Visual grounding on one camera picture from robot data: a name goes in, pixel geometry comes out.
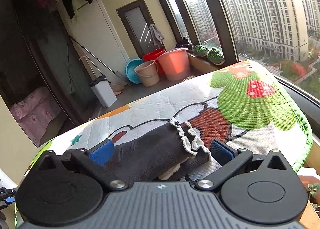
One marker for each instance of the tall dark framed frosted window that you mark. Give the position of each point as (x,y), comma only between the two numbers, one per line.
(136,23)

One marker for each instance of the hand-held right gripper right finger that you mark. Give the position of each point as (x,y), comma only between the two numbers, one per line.
(221,152)

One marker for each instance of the pink bedding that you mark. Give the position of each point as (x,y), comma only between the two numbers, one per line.
(35,116)

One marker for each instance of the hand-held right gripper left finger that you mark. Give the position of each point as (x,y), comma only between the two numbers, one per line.
(101,154)

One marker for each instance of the small black object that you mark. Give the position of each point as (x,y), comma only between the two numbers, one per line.
(185,41)

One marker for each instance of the small green potted plant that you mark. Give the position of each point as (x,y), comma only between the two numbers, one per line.
(313,192)

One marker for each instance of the cartoon printed mat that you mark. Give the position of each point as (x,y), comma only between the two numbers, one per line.
(175,104)

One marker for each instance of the white mop bucket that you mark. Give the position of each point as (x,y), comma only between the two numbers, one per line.
(103,94)

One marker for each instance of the grey hanging towel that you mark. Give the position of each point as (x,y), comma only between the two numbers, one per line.
(156,35)

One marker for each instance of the salmon pink plastic bucket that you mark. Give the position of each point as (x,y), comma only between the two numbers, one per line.
(173,65)

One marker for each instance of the dark sliding glass door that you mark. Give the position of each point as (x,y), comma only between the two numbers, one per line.
(62,68)

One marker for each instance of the dark grey frilled garment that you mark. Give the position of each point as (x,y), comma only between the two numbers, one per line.
(150,149)

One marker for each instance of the pink broom head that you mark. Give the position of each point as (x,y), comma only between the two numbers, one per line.
(118,89)

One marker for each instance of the red plastic bucket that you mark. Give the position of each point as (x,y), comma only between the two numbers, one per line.
(151,56)

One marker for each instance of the beige plastic bucket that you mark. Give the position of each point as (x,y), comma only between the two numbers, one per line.
(147,75)

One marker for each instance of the high-rise apartment buildings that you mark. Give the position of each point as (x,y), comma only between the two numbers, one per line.
(270,13)

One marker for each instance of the blue plastic basin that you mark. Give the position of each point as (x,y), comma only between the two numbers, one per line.
(131,71)

